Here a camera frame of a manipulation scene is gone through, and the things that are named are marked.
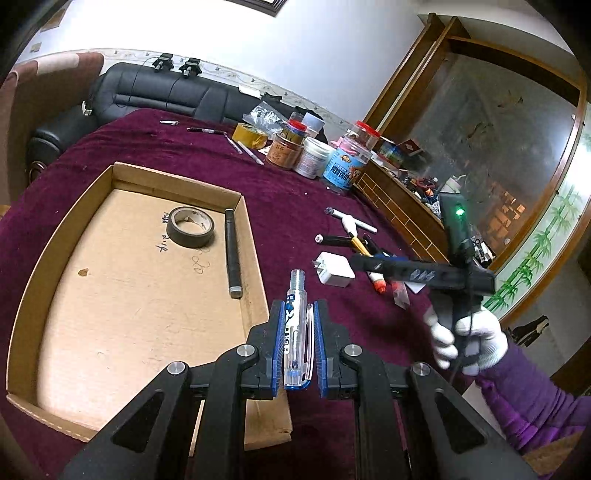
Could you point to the blue label plastic jar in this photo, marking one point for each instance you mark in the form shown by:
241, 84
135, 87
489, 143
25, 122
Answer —
344, 168

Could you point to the wood framed glass panel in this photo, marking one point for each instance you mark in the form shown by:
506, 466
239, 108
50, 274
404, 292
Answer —
498, 152

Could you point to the shallow cardboard box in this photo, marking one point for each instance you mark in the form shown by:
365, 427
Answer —
138, 300

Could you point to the white plastic jar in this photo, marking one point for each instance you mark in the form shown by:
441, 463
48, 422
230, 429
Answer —
314, 159

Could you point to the person's right hand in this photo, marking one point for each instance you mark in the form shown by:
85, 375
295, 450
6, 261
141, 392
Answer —
489, 337

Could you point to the white paper sheet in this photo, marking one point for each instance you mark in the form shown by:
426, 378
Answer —
249, 91

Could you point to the clear jar with red lid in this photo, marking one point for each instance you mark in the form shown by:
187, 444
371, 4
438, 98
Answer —
367, 136

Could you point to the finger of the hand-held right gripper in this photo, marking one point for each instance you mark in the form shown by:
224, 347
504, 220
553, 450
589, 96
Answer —
374, 265

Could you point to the jar of sticks red lid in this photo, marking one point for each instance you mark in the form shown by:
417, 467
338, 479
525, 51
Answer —
297, 127

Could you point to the clear case with red part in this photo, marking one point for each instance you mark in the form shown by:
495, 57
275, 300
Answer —
400, 295

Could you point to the slim white pen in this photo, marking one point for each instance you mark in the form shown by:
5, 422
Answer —
233, 144
250, 152

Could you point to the brown wooden cabinet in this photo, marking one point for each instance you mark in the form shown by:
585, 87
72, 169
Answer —
397, 207

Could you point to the black clamp device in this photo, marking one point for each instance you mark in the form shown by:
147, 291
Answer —
190, 67
163, 62

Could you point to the black leather sofa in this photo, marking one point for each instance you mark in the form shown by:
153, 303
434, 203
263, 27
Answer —
184, 92

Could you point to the yellow tape roll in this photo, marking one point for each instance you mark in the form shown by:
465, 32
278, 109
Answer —
249, 136

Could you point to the white charger adapter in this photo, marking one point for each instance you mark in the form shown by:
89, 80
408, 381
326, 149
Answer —
334, 270

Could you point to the green bamboo wall panel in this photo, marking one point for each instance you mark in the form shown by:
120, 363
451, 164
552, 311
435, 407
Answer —
545, 240

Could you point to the white cup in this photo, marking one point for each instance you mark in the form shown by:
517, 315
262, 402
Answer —
315, 123

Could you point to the white marker pen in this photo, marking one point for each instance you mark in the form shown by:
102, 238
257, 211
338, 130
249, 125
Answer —
355, 222

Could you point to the person's right forearm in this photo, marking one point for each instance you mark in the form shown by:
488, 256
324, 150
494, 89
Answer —
531, 406

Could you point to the thin black pen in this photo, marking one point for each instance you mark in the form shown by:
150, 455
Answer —
205, 130

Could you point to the crumpled clear plastic bag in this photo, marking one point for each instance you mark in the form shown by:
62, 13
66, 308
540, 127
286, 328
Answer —
265, 113

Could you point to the yellow pen with black grip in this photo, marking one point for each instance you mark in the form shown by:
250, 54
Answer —
360, 245

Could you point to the brown printed canister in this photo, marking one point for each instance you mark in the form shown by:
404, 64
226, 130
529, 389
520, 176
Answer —
284, 154

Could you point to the transparent pen with blue print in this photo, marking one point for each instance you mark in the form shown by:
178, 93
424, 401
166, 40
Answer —
295, 323

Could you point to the black pen with grey end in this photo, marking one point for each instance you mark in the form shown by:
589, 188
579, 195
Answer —
232, 258

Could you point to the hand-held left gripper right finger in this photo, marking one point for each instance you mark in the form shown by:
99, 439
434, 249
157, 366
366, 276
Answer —
321, 346

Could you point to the maroon plush tablecloth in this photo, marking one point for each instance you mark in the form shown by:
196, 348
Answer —
295, 184

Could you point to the pile of small toys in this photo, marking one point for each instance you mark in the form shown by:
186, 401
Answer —
422, 184

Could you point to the black tape roll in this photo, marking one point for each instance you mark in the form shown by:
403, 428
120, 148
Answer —
178, 236

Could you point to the black pen with white cap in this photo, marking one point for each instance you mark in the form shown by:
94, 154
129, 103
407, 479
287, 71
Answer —
337, 239

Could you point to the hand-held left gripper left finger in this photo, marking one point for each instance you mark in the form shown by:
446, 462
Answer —
277, 344

